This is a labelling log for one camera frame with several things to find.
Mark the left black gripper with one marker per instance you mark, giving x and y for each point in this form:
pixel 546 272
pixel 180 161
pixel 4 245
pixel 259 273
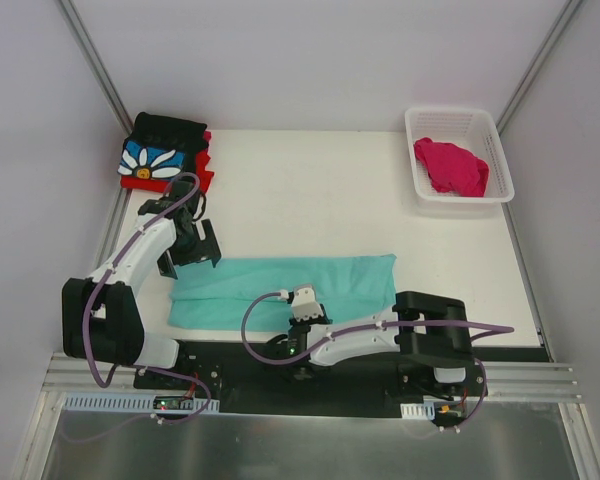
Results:
pixel 200 251

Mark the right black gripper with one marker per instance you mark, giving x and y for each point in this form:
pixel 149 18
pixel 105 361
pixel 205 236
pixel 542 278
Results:
pixel 297 334

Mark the teal t shirt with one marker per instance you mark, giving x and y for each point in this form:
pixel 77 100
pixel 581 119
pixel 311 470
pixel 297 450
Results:
pixel 206 297

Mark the white plastic basket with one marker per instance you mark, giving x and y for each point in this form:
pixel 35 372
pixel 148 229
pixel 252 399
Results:
pixel 471 129

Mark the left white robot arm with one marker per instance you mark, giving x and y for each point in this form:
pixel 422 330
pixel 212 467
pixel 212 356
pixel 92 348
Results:
pixel 101 321

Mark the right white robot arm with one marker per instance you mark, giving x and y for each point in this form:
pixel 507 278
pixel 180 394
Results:
pixel 422 329

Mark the red folded t shirt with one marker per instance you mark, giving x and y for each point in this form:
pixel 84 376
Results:
pixel 154 173

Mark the pink folded t shirt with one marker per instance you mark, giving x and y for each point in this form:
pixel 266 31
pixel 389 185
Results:
pixel 207 137

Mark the magenta t shirt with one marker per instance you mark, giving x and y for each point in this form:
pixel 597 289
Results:
pixel 452 169

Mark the right white cable duct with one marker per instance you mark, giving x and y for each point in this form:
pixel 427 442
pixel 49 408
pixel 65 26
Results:
pixel 418 411

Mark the white cable duct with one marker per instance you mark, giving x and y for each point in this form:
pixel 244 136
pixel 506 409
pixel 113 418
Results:
pixel 418 411
pixel 138 403

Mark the left white cable duct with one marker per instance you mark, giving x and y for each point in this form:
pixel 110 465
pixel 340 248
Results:
pixel 138 403

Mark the left aluminium frame post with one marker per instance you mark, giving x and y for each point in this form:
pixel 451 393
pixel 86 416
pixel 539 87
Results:
pixel 83 39

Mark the aluminium frame post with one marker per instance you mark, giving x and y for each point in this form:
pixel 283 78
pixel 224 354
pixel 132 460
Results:
pixel 566 16
pixel 83 39

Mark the right aluminium frame post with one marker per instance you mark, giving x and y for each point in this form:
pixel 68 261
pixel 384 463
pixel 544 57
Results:
pixel 566 16

